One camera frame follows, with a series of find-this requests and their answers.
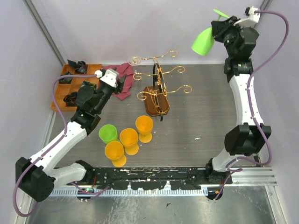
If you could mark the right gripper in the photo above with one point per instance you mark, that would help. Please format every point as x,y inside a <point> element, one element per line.
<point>218,28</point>

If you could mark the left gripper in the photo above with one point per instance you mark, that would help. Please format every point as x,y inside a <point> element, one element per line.
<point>120,86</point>

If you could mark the green goblet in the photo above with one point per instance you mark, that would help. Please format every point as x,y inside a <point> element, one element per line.
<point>204,42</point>
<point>108,133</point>

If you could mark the clear wine glass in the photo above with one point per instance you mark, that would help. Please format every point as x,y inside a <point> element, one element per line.
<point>134,61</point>

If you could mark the gold wire glass rack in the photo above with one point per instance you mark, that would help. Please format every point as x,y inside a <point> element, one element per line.
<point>155,97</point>

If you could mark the orange goblet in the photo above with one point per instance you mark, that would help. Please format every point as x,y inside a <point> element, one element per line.
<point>129,139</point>
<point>144,125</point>
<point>114,151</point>

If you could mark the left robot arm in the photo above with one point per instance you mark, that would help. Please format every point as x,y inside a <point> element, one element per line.
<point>38,175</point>

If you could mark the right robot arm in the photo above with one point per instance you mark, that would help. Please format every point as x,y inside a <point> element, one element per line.
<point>250,133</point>

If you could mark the maroon cloth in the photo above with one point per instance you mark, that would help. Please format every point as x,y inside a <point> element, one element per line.
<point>124,69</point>

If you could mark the blue yellow floral cloth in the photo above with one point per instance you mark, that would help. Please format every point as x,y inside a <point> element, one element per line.
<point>87,83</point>

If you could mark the dark navy folded cloth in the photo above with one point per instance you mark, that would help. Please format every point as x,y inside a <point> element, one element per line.
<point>79,67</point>

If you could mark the black red cloth bundle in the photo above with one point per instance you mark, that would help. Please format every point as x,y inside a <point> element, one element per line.
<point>70,99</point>

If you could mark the dark green patterned cloth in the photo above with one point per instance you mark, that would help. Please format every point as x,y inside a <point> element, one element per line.
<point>66,80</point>

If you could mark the wooden compartment tray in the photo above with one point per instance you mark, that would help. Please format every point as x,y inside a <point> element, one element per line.
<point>62,90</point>

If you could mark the orange goblet front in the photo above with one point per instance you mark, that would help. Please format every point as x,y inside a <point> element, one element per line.
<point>114,151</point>

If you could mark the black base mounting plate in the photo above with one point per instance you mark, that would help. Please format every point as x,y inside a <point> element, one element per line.
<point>150,178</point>

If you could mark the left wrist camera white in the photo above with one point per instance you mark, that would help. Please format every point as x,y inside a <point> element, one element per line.
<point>108,76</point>

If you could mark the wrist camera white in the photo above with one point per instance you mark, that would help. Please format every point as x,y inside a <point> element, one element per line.
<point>252,18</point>
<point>108,76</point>

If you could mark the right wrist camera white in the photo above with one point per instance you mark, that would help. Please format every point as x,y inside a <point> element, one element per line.
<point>252,18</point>

